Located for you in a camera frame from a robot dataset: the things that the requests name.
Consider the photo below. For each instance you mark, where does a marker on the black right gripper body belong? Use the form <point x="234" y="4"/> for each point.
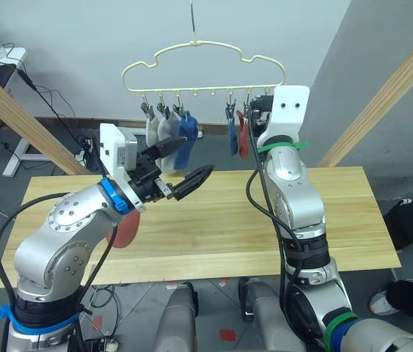
<point x="261" y="108"/>

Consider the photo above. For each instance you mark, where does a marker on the person in black clothes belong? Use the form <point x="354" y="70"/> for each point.
<point x="411" y="223"/>

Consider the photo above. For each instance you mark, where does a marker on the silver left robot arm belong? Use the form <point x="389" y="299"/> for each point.
<point x="74" y="216"/>

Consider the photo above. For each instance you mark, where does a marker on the red sock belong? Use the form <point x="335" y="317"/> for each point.
<point x="127" y="231"/>
<point x="243" y="139"/>

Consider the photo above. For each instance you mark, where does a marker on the cream clip hanger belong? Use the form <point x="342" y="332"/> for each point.
<point x="196" y="43"/>

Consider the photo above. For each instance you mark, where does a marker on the metal clothes clip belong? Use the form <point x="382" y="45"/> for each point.
<point x="177" y="108"/>
<point x="161" y="107"/>
<point x="230" y="108"/>
<point x="143" y="108"/>
<point x="245" y="106"/>

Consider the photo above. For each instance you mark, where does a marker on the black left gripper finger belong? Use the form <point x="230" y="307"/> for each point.
<point x="193" y="180"/>
<point x="171" y="146"/>

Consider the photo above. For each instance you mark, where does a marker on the red floor marker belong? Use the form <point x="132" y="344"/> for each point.
<point x="97" y="322"/>
<point x="228" y="334"/>

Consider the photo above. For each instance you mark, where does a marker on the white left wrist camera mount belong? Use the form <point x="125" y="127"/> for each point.
<point x="110" y="146"/>

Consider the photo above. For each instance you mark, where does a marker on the blue sock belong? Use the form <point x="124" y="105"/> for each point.
<point x="232" y="137"/>
<point x="188" y="126"/>

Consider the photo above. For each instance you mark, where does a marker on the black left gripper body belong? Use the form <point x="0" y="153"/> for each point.
<point x="147" y="181"/>

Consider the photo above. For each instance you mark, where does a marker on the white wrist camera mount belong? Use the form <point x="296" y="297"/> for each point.
<point x="287" y="121"/>
<point x="110" y="146"/>

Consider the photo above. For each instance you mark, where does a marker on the grey sock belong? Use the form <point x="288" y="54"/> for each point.
<point x="151" y="130"/>
<point x="167" y="128"/>

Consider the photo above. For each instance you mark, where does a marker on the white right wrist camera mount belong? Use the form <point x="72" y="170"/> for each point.
<point x="287" y="121"/>

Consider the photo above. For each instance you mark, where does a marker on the wooden beam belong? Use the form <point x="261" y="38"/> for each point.
<point x="26" y="121"/>
<point x="386" y="91"/>

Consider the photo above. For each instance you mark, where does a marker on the white desk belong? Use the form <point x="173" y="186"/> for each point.
<point x="22" y="146"/>

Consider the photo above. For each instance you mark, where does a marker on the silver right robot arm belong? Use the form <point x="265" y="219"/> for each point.
<point x="290" y="176"/>

